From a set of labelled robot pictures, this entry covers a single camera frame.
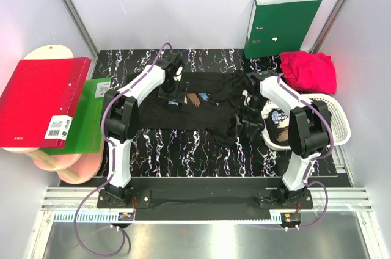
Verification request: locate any black printed t-shirt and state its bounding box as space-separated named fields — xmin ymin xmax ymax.
xmin=137 ymin=71 xmax=265 ymax=147
xmin=265 ymin=108 xmax=290 ymax=146

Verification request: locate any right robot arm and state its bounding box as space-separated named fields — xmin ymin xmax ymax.
xmin=239 ymin=71 xmax=334 ymax=205

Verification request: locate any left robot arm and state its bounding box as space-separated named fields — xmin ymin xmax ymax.
xmin=98 ymin=51 xmax=187 ymax=208

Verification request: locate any black printed t-shirt in basket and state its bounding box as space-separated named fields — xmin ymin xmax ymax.
xmin=265 ymin=108 xmax=290 ymax=146

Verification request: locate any pink folded t-shirt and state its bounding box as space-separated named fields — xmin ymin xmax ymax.
xmin=280 ymin=51 xmax=337 ymax=95

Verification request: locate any black marble pattern mat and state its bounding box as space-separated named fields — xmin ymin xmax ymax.
xmin=90 ymin=48 xmax=338 ymax=178

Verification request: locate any green lever arch binder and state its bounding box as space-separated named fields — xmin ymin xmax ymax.
xmin=244 ymin=0 xmax=322 ymax=59

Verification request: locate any white plastic basket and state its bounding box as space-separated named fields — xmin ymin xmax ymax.
xmin=261 ymin=93 xmax=351 ymax=151

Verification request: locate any green plastic folder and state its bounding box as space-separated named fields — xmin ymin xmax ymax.
xmin=42 ymin=78 xmax=112 ymax=155

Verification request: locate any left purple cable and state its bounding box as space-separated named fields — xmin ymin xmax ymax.
xmin=73 ymin=42 xmax=174 ymax=255

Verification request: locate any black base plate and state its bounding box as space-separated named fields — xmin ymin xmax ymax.
xmin=97 ymin=177 xmax=313 ymax=222

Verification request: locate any red ring binder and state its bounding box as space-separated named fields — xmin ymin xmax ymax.
xmin=1 ymin=57 xmax=92 ymax=148

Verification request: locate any aluminium rail frame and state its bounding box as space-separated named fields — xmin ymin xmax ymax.
xmin=42 ymin=187 xmax=372 ymax=225

